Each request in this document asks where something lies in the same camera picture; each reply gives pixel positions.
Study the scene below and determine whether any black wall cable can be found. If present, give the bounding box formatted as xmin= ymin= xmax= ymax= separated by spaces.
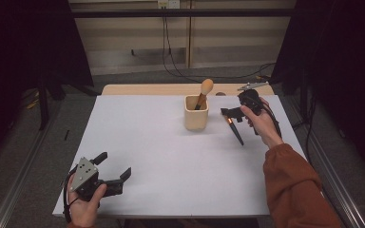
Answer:
xmin=161 ymin=6 xmax=278 ymax=84

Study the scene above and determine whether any large makeup brush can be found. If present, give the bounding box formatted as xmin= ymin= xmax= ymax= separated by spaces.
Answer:
xmin=194 ymin=78 xmax=215 ymax=111

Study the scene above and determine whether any black horizontal bar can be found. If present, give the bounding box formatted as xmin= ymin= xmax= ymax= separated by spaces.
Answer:
xmin=70 ymin=9 xmax=297 ymax=19

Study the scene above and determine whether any small makeup brush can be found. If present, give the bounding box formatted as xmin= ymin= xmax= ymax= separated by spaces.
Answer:
xmin=223 ymin=114 xmax=245 ymax=146

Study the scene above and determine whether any person's left hand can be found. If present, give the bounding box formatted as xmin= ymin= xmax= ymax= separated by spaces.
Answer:
xmin=67 ymin=175 xmax=108 ymax=228

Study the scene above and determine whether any person's right hand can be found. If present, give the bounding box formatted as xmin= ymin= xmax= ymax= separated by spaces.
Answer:
xmin=240 ymin=97 xmax=284 ymax=150

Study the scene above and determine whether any black floor cable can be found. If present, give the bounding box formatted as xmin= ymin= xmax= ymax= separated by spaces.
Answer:
xmin=293 ymin=94 xmax=318 ymax=165

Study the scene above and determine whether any white table cover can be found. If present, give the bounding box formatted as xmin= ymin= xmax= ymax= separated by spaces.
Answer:
xmin=52 ymin=94 xmax=332 ymax=219

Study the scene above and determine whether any vertical wooden wall post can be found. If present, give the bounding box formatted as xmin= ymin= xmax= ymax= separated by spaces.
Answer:
xmin=184 ymin=0 xmax=195 ymax=69

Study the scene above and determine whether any left hand-held gripper cable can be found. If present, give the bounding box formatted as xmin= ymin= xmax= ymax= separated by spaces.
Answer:
xmin=62 ymin=167 xmax=80 ymax=224

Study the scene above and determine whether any black curtain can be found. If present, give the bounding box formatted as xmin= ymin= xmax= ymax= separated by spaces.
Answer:
xmin=270 ymin=0 xmax=365 ymax=181
xmin=0 ymin=0 xmax=95 ymax=179

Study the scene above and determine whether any white wall outlet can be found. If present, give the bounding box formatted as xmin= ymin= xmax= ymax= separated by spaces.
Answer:
xmin=157 ymin=0 xmax=181 ymax=10

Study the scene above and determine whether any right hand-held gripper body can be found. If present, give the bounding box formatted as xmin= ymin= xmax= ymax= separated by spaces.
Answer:
xmin=232 ymin=81 xmax=271 ymax=124

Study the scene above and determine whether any hand-held gripper cable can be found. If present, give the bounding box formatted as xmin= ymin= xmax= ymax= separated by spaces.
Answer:
xmin=62 ymin=167 xmax=80 ymax=224
xmin=259 ymin=101 xmax=282 ymax=139

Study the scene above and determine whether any right hand-held gripper cable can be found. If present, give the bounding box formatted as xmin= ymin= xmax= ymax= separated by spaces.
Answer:
xmin=259 ymin=101 xmax=282 ymax=139

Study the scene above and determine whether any yellow floor cable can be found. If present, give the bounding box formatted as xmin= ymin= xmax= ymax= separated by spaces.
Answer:
xmin=25 ymin=91 xmax=41 ymax=110

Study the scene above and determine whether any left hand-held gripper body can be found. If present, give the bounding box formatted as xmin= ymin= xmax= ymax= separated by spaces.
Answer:
xmin=69 ymin=157 xmax=124 ymax=202

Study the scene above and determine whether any aluminium floor rail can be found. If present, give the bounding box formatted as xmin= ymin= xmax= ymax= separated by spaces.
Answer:
xmin=0 ymin=126 xmax=51 ymax=228
xmin=308 ymin=127 xmax=365 ymax=228

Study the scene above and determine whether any beige square cup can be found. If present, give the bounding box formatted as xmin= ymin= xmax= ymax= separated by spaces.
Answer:
xmin=183 ymin=94 xmax=210 ymax=132

